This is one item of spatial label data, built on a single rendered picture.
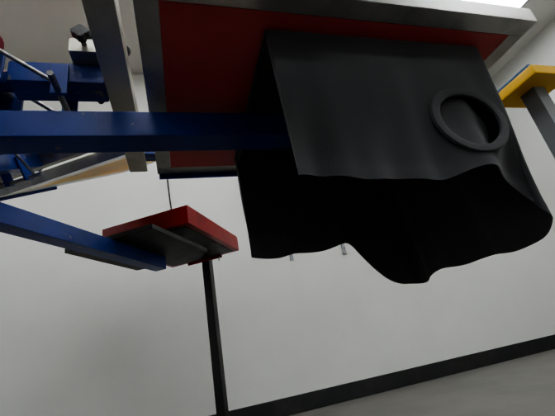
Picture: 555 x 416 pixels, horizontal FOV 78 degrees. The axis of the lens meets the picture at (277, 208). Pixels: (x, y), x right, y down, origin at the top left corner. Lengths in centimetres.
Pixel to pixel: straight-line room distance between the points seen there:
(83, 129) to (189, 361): 208
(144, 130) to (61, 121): 15
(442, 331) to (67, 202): 315
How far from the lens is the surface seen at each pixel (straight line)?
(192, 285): 270
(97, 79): 85
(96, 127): 77
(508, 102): 116
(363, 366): 295
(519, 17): 94
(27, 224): 124
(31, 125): 80
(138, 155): 106
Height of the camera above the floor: 43
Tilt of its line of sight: 22 degrees up
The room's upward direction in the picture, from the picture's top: 11 degrees counter-clockwise
